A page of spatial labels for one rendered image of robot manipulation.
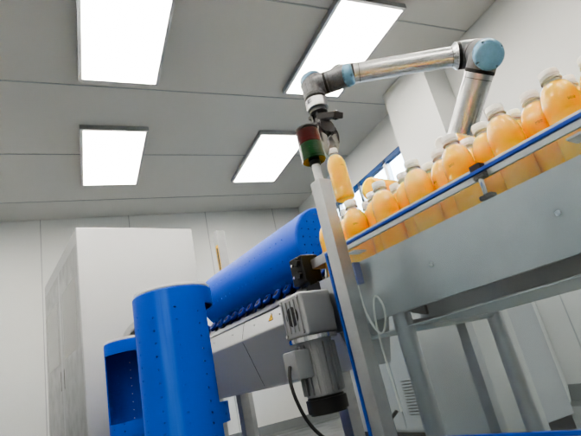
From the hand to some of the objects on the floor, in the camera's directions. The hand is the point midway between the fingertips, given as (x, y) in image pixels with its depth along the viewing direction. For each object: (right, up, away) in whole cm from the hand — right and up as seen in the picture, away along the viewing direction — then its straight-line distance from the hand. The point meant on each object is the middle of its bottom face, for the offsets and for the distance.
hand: (332, 150), depth 179 cm
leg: (-28, -174, +37) cm, 180 cm away
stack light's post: (+14, -118, -95) cm, 152 cm away
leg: (+13, -136, -45) cm, 144 cm away
